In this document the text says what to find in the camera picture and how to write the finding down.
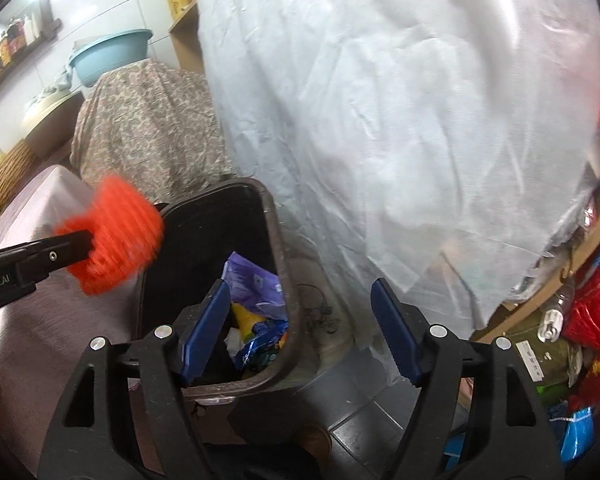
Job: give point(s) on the person's dark trouser leg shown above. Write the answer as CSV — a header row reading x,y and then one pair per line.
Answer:
x,y
260,465

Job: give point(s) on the clear plastic bottle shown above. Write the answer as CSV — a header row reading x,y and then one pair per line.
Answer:
x,y
552,320

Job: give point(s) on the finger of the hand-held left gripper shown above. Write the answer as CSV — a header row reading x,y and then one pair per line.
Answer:
x,y
40,260

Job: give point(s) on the row of bottles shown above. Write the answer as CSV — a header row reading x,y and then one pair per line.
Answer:
x,y
10,45

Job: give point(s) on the purple wrapper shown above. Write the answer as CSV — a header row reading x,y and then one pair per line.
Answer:
x,y
250,280

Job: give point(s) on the brown plastic trash bin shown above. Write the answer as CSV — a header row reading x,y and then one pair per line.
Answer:
x,y
205,240

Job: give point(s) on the blue plastic bag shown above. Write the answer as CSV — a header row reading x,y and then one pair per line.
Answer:
x,y
577,425

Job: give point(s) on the woven wicker basket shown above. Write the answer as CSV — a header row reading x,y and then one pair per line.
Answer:
x,y
12,170

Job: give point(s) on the large white plastic sheet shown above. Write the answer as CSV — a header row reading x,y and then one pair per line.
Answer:
x,y
187,45

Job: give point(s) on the brown shoe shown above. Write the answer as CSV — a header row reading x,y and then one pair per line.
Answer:
x,y
315,440

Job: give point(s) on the brown paisley cloth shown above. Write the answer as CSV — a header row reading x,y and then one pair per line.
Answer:
x,y
145,125

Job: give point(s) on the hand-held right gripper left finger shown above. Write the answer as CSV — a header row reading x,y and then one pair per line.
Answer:
x,y
205,330

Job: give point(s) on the light blue plastic basin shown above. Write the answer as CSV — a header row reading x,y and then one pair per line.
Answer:
x,y
110,57

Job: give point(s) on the white wrinkled cover cloth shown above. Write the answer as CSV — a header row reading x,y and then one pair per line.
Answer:
x,y
380,135

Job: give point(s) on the beige tub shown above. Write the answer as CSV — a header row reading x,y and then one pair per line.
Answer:
x,y
50,115

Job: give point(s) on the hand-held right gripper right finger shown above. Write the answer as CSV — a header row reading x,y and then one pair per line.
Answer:
x,y
395,330

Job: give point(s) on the pale green cloth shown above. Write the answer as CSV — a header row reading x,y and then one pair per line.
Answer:
x,y
60,82

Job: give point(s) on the dark wooden wall shelf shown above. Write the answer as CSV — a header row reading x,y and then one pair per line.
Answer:
x,y
30,45

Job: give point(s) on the green printed bag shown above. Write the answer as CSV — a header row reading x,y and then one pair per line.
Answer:
x,y
545,360

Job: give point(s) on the red plastic bag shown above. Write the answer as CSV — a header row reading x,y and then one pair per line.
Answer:
x,y
595,320

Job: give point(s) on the blue foil wrapper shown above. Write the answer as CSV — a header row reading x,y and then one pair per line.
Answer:
x,y
265,345

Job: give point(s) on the pale purple blanket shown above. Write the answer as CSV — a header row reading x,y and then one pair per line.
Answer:
x,y
55,350

